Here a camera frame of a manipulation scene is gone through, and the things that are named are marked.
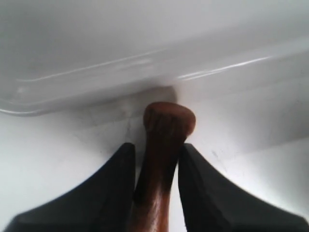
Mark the dark brown wooden pestle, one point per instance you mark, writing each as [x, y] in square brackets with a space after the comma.
[167, 126]

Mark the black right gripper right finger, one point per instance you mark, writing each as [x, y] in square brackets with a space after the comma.
[212, 203]

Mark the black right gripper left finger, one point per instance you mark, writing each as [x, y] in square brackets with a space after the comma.
[101, 203]

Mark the white rectangular plastic tray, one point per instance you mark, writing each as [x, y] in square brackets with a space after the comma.
[60, 53]

